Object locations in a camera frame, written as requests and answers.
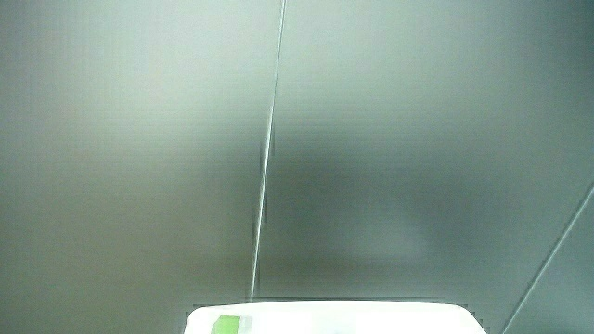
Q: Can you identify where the green brick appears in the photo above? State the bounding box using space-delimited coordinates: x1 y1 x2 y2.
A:
211 315 242 334

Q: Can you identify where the white tray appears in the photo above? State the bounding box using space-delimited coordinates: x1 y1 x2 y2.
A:
182 301 488 334

